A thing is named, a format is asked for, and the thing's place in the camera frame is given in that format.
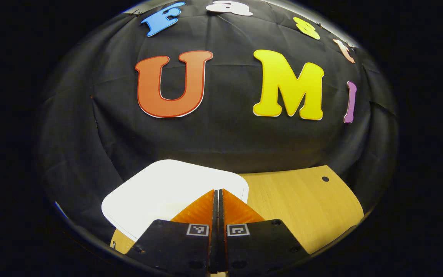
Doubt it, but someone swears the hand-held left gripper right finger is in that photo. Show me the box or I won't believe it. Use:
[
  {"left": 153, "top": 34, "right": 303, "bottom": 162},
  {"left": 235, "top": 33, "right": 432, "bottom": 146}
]
[{"left": 218, "top": 189, "right": 310, "bottom": 275}]

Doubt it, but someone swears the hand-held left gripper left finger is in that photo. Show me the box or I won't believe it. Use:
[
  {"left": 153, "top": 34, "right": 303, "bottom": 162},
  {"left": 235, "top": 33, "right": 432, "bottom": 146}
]
[{"left": 125, "top": 189, "right": 220, "bottom": 275}]

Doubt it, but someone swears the white desktop garbage bin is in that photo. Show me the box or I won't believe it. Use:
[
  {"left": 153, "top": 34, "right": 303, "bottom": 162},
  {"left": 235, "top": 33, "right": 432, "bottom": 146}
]
[{"left": 101, "top": 159, "right": 250, "bottom": 243}]

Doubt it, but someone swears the black backdrop cloth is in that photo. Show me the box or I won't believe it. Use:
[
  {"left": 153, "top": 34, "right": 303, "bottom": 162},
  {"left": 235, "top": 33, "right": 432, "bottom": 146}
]
[{"left": 37, "top": 0, "right": 399, "bottom": 247}]

